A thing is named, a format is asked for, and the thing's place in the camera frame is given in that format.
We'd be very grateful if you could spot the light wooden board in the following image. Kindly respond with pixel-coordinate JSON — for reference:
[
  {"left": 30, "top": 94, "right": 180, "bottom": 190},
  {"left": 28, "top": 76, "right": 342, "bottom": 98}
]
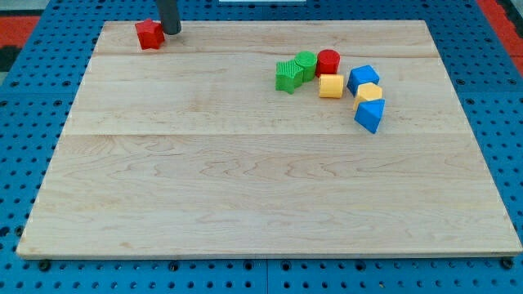
[{"left": 16, "top": 20, "right": 522, "bottom": 260}]

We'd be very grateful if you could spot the green star block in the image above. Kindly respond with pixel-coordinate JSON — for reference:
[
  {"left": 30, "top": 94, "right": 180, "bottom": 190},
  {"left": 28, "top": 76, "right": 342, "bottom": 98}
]
[{"left": 275, "top": 60, "right": 303, "bottom": 94}]

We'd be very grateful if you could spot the yellow cylinder block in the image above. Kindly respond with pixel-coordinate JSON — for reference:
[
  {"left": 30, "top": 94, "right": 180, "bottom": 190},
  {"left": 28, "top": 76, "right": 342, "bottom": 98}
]
[{"left": 319, "top": 74, "right": 344, "bottom": 99}]

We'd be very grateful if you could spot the green cylinder block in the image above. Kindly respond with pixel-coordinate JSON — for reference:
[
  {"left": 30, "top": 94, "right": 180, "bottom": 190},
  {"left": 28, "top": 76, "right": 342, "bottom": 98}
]
[{"left": 294, "top": 51, "right": 317, "bottom": 82}]

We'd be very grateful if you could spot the red cylinder block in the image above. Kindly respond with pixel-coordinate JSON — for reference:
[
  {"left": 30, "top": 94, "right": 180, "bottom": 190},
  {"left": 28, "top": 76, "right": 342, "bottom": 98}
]
[{"left": 315, "top": 49, "right": 341, "bottom": 78}]

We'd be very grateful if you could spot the blue triangle block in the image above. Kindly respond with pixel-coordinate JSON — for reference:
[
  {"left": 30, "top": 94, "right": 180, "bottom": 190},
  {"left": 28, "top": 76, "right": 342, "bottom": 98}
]
[{"left": 354, "top": 99, "right": 386, "bottom": 134}]

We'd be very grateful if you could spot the yellow hexagon block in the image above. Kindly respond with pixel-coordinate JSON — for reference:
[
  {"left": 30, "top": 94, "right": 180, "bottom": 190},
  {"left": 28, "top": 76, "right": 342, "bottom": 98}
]
[{"left": 353, "top": 82, "right": 382, "bottom": 111}]

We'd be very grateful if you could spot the blue cube block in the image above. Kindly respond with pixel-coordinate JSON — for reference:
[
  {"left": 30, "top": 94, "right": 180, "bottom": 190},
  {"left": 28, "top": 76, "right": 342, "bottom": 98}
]
[{"left": 347, "top": 65, "right": 380, "bottom": 96}]

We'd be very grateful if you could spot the red star block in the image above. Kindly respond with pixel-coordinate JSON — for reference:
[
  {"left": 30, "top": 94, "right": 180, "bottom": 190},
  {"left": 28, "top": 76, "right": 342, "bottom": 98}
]
[{"left": 135, "top": 19, "right": 165, "bottom": 50}]

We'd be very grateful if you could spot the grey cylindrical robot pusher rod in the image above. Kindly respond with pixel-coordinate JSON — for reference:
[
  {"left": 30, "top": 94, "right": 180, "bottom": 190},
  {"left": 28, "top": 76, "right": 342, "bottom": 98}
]
[{"left": 156, "top": 0, "right": 181, "bottom": 35}]

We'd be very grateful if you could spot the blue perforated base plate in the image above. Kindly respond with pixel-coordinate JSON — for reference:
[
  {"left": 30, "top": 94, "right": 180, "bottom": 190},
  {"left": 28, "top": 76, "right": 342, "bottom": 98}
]
[{"left": 1, "top": 1, "right": 522, "bottom": 293}]

